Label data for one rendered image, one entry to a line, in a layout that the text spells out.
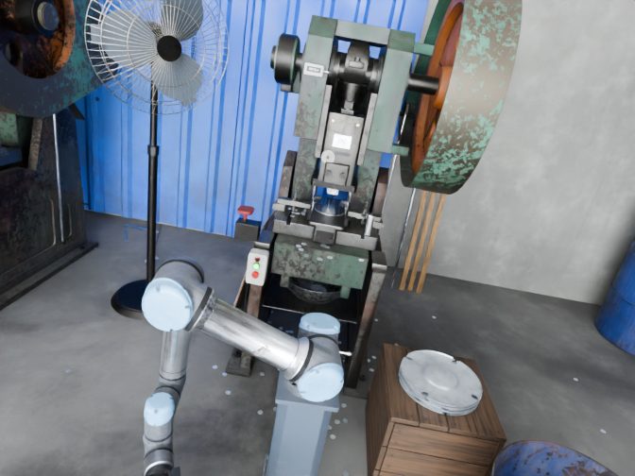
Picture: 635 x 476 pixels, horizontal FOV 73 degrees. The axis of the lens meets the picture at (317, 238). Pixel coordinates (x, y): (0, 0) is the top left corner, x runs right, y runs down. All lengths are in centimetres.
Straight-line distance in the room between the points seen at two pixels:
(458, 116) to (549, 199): 201
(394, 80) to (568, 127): 182
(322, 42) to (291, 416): 128
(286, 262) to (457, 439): 90
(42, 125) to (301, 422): 197
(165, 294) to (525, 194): 275
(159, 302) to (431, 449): 102
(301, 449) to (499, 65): 132
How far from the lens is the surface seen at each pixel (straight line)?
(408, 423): 154
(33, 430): 194
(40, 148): 266
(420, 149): 202
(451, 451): 164
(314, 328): 121
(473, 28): 153
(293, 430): 142
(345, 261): 178
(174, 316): 104
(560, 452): 152
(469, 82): 149
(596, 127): 342
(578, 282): 378
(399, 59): 173
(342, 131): 179
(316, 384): 113
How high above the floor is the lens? 136
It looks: 22 degrees down
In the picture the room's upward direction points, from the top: 10 degrees clockwise
